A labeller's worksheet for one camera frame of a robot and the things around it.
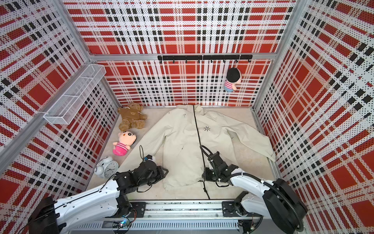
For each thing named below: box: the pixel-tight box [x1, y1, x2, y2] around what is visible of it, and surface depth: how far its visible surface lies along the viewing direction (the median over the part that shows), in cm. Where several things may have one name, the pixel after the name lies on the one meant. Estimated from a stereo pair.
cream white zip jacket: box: [119, 103, 276, 192], surface depth 100 cm
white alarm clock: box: [94, 156, 119, 179], surface depth 80 cm
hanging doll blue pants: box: [223, 67, 243, 93], surface depth 96 cm
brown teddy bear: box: [117, 102, 148, 132], surface depth 109 cm
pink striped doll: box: [112, 130, 137, 157], surface depth 95 cm
